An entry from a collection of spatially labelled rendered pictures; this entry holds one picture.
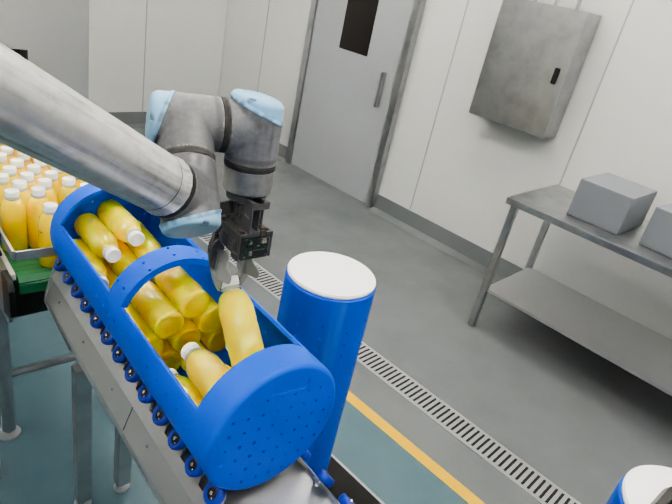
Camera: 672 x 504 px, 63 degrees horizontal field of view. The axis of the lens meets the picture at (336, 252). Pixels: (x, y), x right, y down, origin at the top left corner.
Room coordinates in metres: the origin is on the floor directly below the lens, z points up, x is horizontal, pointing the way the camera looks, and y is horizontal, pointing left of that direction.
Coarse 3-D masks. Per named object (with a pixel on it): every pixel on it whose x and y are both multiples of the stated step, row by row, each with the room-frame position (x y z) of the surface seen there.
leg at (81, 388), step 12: (72, 372) 1.29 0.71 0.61; (72, 384) 1.30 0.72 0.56; (84, 384) 1.29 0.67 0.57; (72, 396) 1.30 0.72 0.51; (84, 396) 1.29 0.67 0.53; (72, 408) 1.30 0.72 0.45; (84, 408) 1.29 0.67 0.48; (72, 420) 1.30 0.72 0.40; (84, 420) 1.29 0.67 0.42; (72, 432) 1.30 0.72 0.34; (84, 432) 1.29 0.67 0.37; (84, 444) 1.29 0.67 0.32; (84, 456) 1.29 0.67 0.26; (84, 468) 1.29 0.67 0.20; (84, 480) 1.29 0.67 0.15; (84, 492) 1.29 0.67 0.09
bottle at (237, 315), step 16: (224, 288) 0.91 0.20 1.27; (224, 304) 0.88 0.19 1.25; (240, 304) 0.88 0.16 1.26; (224, 320) 0.87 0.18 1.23; (240, 320) 0.86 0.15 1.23; (256, 320) 0.89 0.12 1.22; (224, 336) 0.86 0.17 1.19; (240, 336) 0.85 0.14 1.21; (256, 336) 0.86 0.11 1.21; (240, 352) 0.83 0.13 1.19
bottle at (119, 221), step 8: (112, 200) 1.36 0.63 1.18; (104, 208) 1.33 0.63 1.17; (112, 208) 1.32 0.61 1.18; (120, 208) 1.32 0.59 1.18; (104, 216) 1.30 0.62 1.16; (112, 216) 1.29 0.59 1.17; (120, 216) 1.28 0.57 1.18; (128, 216) 1.28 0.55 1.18; (112, 224) 1.26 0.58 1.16; (120, 224) 1.25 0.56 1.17; (128, 224) 1.25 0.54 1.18; (136, 224) 1.27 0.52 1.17; (112, 232) 1.26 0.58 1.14; (120, 232) 1.24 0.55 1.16; (128, 232) 1.23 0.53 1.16; (120, 240) 1.25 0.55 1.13
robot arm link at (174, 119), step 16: (160, 96) 0.82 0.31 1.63; (176, 96) 0.84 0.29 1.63; (192, 96) 0.86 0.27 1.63; (208, 96) 0.87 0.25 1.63; (160, 112) 0.80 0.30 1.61; (176, 112) 0.82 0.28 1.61; (192, 112) 0.83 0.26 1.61; (208, 112) 0.84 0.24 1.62; (224, 112) 0.86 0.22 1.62; (160, 128) 0.80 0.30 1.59; (176, 128) 0.80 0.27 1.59; (192, 128) 0.81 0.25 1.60; (208, 128) 0.83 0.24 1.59; (224, 128) 0.85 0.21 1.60; (160, 144) 0.79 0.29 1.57; (176, 144) 0.78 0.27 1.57; (192, 144) 0.79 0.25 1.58; (208, 144) 0.82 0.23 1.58; (224, 144) 0.85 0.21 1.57
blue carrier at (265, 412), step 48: (96, 192) 1.30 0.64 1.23; (192, 240) 1.20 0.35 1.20; (96, 288) 1.03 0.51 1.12; (240, 288) 1.02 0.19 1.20; (144, 336) 0.87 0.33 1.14; (288, 336) 0.89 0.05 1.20; (240, 384) 0.72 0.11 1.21; (288, 384) 0.77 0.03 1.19; (192, 432) 0.70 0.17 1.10; (240, 432) 0.70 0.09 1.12; (288, 432) 0.78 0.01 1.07; (240, 480) 0.71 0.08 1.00
